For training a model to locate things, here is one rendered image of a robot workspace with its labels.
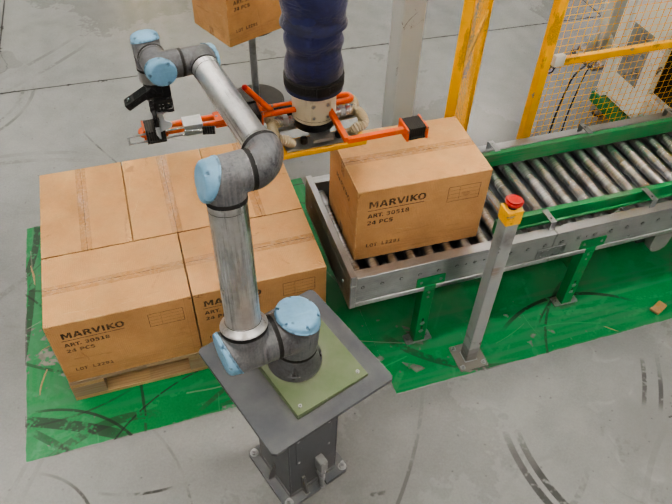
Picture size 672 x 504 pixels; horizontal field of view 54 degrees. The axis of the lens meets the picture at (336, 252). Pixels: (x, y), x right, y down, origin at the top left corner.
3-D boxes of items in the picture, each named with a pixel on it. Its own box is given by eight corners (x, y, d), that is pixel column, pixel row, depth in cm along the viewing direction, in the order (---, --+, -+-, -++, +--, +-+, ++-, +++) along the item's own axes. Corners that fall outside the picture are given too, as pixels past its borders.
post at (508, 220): (471, 349, 328) (516, 199, 256) (477, 360, 324) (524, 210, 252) (459, 352, 327) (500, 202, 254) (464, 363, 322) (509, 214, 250)
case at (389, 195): (442, 182, 332) (455, 115, 303) (476, 236, 306) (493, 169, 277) (328, 202, 319) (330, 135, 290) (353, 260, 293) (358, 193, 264)
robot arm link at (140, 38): (133, 43, 205) (124, 29, 211) (141, 78, 214) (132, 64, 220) (162, 37, 208) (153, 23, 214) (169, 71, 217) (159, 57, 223)
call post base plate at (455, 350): (475, 340, 332) (476, 337, 330) (488, 364, 322) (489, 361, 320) (448, 347, 329) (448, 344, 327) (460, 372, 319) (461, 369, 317)
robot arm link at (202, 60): (300, 154, 173) (210, 32, 212) (256, 165, 169) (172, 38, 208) (298, 187, 182) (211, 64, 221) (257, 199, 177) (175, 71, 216)
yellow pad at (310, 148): (358, 129, 261) (358, 119, 258) (367, 144, 255) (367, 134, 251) (275, 145, 253) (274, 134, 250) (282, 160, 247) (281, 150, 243)
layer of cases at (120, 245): (275, 191, 385) (272, 136, 356) (325, 321, 320) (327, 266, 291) (61, 232, 357) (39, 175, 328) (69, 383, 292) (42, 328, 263)
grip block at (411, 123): (418, 124, 247) (419, 113, 243) (427, 138, 241) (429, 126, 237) (397, 128, 245) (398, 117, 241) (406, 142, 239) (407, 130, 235)
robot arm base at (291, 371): (332, 360, 230) (335, 344, 222) (293, 392, 219) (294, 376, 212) (295, 327, 238) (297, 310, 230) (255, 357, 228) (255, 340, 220)
